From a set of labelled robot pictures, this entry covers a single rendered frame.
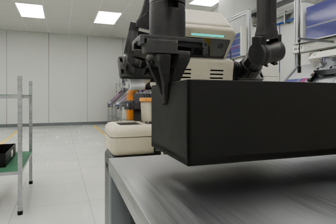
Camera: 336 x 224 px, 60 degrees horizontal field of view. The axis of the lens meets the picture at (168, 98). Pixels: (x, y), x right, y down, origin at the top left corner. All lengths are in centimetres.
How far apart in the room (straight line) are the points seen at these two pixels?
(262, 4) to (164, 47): 66
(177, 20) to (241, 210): 28
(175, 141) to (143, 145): 82
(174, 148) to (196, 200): 8
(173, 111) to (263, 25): 68
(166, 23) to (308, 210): 31
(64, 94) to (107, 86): 144
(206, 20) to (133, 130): 53
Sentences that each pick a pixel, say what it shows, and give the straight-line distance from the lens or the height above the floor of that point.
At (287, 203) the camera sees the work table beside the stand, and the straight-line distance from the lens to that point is 41.
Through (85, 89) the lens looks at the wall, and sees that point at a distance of 1014.
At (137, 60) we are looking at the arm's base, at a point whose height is 104.
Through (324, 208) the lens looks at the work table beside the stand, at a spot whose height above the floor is 80.
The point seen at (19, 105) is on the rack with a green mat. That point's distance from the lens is 257.
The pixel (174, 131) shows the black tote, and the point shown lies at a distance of 42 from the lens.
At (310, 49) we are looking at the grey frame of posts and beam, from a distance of 267.
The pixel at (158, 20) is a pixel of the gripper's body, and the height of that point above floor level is 105.
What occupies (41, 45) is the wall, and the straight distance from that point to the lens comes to 1025.
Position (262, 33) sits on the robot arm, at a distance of 104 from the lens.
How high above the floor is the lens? 93
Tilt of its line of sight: level
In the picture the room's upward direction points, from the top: straight up
